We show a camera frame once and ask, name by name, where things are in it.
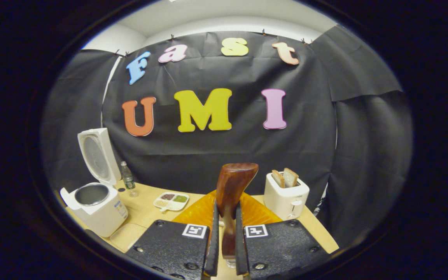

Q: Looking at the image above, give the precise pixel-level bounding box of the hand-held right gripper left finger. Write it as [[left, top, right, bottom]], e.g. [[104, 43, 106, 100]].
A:
[[126, 190, 220, 280]]

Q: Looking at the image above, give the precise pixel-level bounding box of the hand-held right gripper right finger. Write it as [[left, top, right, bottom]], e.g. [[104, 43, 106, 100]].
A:
[[235, 191, 331, 280]]

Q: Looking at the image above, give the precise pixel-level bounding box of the white rice cooker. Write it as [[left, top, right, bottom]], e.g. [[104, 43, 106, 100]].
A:
[[60, 128, 129, 238]]

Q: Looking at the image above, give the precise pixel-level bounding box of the brown wooden spoon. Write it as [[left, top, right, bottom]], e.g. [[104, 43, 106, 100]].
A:
[[216, 163, 259, 258]]

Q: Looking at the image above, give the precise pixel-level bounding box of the white divided condiment dish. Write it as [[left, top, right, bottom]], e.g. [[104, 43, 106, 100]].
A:
[[153, 191, 189, 212]]

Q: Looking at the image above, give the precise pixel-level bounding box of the white toaster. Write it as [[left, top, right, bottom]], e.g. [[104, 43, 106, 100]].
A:
[[263, 172, 310, 221]]

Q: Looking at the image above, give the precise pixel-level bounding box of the toasted bread slice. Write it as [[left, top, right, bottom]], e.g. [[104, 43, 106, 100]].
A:
[[283, 168, 299, 188], [271, 170, 285, 189]]

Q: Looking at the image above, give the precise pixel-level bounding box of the clear plastic water bottle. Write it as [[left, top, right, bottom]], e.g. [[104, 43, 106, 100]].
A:
[[120, 161, 139, 197]]

